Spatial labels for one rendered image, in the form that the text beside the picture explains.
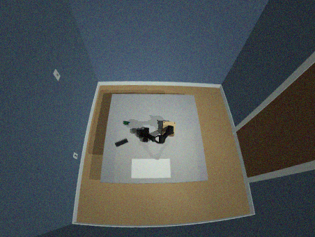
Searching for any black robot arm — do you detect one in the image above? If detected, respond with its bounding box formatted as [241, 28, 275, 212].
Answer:
[137, 125, 174, 144]

